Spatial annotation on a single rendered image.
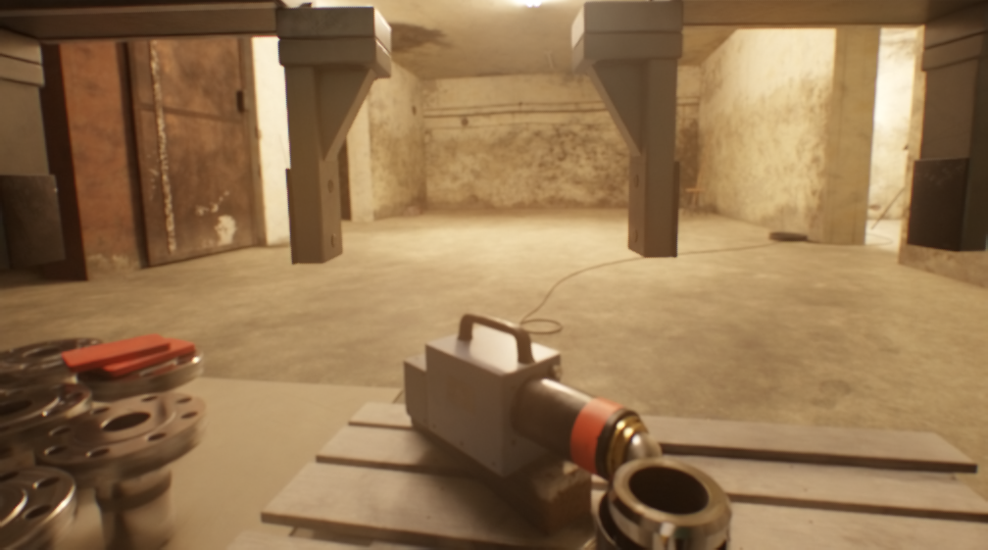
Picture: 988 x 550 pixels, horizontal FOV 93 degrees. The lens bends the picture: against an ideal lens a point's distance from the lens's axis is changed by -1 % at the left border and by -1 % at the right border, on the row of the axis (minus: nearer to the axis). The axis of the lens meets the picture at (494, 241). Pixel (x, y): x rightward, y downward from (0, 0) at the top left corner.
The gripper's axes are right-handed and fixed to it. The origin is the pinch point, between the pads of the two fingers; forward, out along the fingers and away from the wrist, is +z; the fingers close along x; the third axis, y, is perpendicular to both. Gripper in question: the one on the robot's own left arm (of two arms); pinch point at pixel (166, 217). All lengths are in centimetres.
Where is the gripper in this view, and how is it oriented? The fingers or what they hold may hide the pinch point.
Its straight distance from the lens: 25.7
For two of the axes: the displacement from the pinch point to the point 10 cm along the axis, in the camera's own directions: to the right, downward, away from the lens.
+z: 0.2, 9.9, 1.3
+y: 0.0, -1.3, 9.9
